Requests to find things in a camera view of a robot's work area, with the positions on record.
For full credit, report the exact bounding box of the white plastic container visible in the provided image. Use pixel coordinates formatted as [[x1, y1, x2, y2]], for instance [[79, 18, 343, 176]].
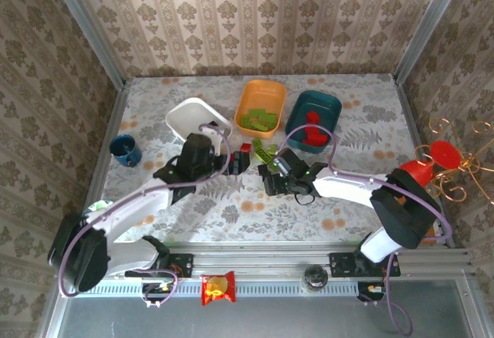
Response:
[[165, 97, 233, 150]]

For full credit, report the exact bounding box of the orange plastic container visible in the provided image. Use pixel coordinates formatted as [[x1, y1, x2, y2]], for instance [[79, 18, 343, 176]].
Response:
[[234, 79, 289, 140]]

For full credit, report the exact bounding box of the dark blue mug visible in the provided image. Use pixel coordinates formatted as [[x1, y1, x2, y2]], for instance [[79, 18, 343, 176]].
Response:
[[109, 134, 143, 168]]

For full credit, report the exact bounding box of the teal plastic container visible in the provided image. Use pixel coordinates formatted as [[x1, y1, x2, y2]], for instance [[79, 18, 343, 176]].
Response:
[[284, 90, 343, 154]]

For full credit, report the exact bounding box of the dark round glass jar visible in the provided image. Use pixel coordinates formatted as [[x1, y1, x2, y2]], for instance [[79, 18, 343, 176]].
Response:
[[301, 264, 330, 296]]

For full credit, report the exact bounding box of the green leaf pattern plate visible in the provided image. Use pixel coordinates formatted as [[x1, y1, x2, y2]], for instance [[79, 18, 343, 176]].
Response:
[[83, 198, 115, 215]]

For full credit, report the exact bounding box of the red snack packet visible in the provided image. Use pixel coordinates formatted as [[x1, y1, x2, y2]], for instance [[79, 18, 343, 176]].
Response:
[[200, 271, 236, 306]]

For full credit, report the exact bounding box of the red teardrop vase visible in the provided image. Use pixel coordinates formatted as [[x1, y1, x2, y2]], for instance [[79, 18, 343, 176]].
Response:
[[399, 159, 436, 189]]

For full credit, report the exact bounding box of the small controller circuit board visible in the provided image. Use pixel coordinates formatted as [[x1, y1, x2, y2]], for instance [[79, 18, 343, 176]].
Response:
[[357, 280, 391, 303], [140, 280, 177, 296]]

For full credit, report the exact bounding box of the grey metal shelf panel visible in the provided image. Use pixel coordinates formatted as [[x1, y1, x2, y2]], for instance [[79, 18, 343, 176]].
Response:
[[38, 270, 483, 338]]

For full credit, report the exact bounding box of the orange wooden board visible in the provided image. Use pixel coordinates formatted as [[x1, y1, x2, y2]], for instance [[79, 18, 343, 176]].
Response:
[[421, 226, 441, 245]]

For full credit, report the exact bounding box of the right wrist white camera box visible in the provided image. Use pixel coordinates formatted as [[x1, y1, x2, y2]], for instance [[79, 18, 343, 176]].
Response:
[[274, 155, 291, 175]]

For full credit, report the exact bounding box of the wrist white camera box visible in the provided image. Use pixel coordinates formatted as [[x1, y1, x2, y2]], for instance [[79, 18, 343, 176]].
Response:
[[274, 155, 291, 175], [198, 121, 232, 158]]

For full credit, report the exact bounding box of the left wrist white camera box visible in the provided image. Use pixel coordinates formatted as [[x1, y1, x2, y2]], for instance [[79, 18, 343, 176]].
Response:
[[198, 121, 232, 158]]

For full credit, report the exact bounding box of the long aluminium extrusion rail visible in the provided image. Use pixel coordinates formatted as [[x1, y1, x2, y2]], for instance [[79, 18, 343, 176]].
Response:
[[57, 240, 474, 279]]

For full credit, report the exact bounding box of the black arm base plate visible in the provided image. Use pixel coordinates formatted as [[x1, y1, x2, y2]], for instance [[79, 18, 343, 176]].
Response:
[[123, 252, 195, 279], [328, 252, 401, 279]]

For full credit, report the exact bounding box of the aluminium table side rail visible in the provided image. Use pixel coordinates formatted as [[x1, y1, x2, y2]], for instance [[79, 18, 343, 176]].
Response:
[[71, 83, 130, 252], [391, 73, 458, 250]]

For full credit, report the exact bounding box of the grey slotted cable duct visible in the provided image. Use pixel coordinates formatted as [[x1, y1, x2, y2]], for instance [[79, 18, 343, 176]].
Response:
[[63, 278, 389, 297]]

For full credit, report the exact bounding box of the gold wire ornament red disc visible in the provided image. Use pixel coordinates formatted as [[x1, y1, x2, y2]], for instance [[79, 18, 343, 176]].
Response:
[[414, 117, 494, 202]]

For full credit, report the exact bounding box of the aluminium frame post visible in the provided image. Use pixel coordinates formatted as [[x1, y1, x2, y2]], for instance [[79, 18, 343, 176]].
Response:
[[42, 0, 127, 89], [392, 0, 472, 86]]

